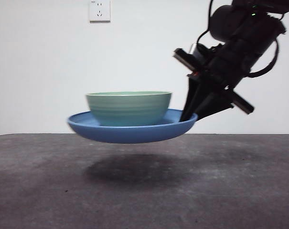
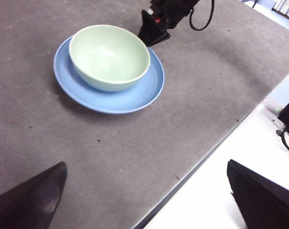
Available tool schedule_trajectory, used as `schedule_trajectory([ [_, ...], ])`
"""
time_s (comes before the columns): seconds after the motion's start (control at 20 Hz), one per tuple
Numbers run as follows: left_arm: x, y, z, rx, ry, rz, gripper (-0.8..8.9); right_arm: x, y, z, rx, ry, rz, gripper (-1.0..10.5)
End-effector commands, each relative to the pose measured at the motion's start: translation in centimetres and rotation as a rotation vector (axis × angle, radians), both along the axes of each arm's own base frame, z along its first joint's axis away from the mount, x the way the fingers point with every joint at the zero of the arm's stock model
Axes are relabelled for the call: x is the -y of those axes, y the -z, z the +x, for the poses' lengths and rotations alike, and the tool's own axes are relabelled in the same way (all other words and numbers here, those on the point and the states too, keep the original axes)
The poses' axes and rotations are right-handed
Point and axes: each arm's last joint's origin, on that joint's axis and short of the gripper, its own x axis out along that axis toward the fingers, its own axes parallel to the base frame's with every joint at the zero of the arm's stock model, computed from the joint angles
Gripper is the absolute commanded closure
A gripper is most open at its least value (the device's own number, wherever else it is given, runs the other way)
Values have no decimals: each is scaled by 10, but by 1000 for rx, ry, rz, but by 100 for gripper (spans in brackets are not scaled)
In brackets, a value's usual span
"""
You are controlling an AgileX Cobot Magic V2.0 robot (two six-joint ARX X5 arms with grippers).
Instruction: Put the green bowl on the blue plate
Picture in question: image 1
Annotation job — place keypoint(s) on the right wrist grey camera box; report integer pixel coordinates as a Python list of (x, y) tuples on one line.
[(198, 53)]

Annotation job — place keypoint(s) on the blue round plate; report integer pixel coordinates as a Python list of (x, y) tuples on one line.
[(134, 134)]

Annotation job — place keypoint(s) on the green ribbed bowl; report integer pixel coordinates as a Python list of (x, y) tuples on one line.
[(127, 109)]

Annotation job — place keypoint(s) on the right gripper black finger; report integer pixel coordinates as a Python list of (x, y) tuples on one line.
[(194, 95), (216, 105)]

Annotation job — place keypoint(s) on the white wall socket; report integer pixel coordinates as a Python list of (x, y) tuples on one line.
[(100, 14)]

